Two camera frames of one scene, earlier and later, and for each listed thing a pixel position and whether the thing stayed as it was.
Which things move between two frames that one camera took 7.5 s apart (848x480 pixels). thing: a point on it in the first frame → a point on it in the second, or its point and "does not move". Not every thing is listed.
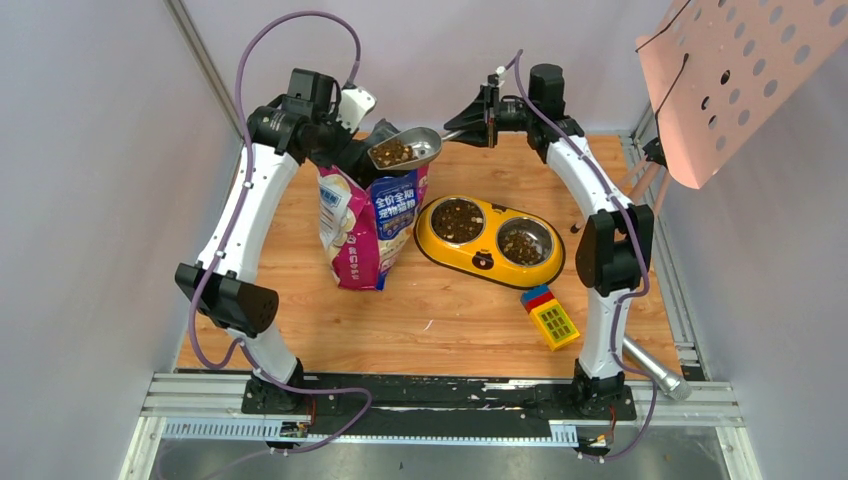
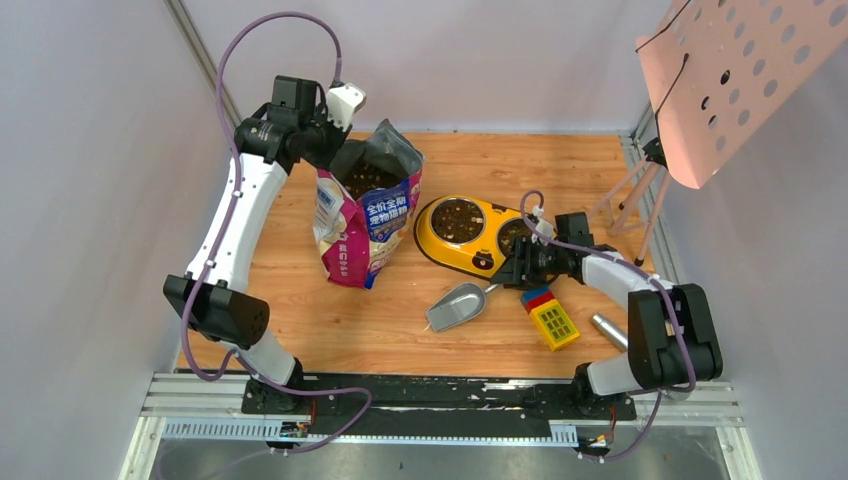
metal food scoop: (410, 148) → (456, 306)
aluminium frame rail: (211, 407) does not move
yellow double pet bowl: (481, 241) does not move
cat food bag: (369, 215) does not move
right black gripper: (474, 121) → (518, 275)
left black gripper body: (370, 141) does not move
